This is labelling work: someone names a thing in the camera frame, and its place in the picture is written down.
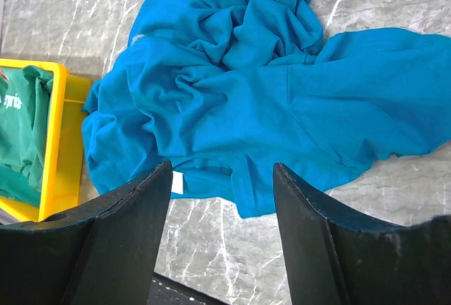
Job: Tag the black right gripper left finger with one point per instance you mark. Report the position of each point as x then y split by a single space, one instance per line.
100 252

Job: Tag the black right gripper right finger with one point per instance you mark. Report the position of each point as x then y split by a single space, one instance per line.
335 254

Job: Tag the blue t shirt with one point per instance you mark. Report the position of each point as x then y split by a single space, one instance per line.
224 89

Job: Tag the green enterprise t shirt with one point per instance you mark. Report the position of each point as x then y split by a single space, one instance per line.
25 101

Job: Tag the yellow plastic tray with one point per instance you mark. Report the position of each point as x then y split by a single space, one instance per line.
64 148

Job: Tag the black mounting base rail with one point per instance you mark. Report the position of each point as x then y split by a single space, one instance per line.
164 291

